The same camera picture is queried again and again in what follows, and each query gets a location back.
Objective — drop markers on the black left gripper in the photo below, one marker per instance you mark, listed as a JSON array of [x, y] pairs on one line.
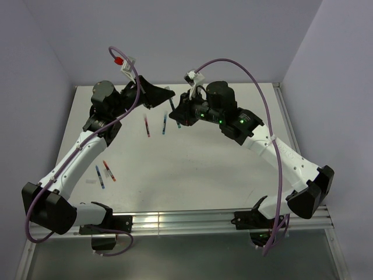
[[151, 95]]

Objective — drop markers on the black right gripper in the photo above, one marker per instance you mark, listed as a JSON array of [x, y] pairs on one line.
[[183, 113]]

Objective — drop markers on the magenta pen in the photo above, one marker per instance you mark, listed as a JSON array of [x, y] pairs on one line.
[[147, 125]]

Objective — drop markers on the light blue pen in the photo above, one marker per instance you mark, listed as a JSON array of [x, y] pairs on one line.
[[165, 116]]

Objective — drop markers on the red capped pen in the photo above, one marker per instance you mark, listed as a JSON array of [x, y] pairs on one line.
[[109, 171]]

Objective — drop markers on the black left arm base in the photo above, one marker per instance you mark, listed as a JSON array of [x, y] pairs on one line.
[[105, 235]]

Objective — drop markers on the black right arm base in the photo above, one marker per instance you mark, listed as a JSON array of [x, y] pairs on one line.
[[260, 227]]

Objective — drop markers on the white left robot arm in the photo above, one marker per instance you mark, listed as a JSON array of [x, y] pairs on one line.
[[46, 203]]

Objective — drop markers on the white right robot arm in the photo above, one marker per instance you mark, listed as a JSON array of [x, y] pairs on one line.
[[310, 184]]

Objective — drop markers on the dark blue capped pen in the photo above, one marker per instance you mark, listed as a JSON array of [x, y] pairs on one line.
[[99, 177]]

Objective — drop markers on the small clear plastic piece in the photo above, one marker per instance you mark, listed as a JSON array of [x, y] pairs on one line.
[[91, 181]]

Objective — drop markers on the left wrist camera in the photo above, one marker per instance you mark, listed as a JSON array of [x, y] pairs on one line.
[[126, 69]]

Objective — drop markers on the aluminium side rail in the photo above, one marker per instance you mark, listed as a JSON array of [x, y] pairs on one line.
[[288, 125]]

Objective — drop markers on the aluminium front rail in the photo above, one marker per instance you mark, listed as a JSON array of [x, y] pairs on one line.
[[209, 222]]

